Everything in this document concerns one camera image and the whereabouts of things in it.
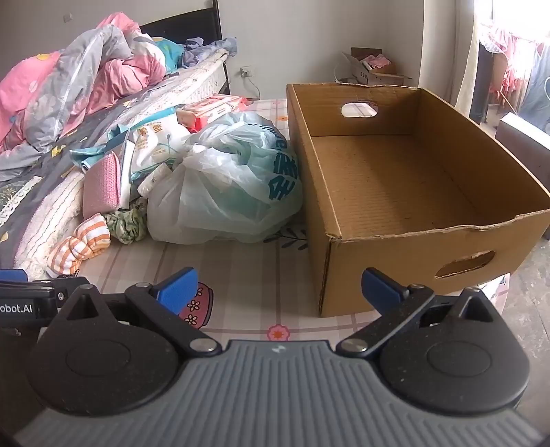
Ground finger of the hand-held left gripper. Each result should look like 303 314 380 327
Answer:
0 269 91 302

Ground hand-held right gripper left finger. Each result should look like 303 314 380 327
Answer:
64 267 222 357

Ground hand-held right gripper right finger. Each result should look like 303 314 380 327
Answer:
335 268 495 359

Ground large brown cardboard box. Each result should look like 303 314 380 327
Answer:
286 83 550 318

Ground pink textured soft pack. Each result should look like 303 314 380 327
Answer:
82 151 122 220

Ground white blue tissue pack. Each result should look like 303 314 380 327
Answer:
128 117 192 183

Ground checked floral bed sheet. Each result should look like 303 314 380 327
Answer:
79 98 512 345

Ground orange white striped sock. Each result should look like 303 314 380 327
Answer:
46 214 111 278

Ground grey floral quilted bed pad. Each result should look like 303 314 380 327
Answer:
0 97 134 280

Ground green patterned cloth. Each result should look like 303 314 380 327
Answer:
105 201 149 245

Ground white translucent plastic bag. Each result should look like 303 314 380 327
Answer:
147 111 304 245

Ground small white tube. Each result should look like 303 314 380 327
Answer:
137 165 173 197

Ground red wet wipes pack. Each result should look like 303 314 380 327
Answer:
176 95 251 133

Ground small open cardboard box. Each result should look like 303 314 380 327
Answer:
342 47 412 87

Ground pink grey quilt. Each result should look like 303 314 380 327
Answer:
0 12 169 181

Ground teal cloth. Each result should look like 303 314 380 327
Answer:
152 38 186 72

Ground white curtain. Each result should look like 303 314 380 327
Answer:
454 0 495 122

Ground blue grey crumpled cloth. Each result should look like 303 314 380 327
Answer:
182 36 238 68

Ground black headboard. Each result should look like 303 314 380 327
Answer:
140 0 230 93

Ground pink hanging clothes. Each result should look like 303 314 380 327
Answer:
479 21 540 108

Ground wall plug with cable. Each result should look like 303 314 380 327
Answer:
240 66 261 99

